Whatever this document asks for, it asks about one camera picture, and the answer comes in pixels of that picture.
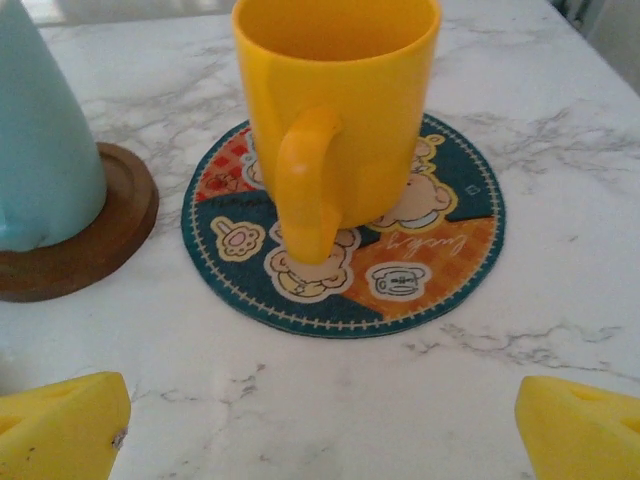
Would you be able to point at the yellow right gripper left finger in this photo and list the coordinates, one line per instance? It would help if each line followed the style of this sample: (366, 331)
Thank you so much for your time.
(60, 430)

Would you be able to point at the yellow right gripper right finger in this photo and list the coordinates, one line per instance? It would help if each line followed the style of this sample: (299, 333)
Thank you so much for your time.
(585, 435)

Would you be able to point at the dark brown wooden coaster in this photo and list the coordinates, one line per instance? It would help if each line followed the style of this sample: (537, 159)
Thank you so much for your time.
(100, 250)

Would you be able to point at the teal cartoon bear coaster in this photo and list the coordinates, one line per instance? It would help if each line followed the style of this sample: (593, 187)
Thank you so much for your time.
(425, 280)

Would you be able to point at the light blue mug white inside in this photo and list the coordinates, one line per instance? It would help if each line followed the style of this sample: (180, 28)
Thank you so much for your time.
(40, 150)

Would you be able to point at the plain yellow mug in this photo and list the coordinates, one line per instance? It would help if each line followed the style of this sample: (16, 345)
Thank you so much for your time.
(350, 125)

